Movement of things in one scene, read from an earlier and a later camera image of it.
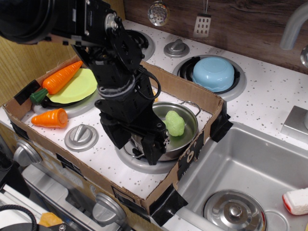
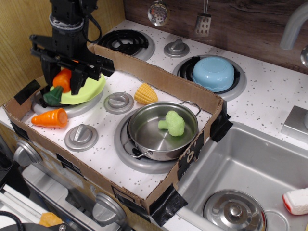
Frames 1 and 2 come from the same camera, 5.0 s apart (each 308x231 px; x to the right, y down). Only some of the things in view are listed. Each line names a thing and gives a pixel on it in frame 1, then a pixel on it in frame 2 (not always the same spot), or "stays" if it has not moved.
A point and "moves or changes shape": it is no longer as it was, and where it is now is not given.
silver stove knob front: [81, 138] stays
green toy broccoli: [174, 123] stays
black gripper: [127, 105] → [67, 47]
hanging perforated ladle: [157, 13] stays
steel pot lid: [234, 210] stays
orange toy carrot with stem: [55, 81] moves or changes shape
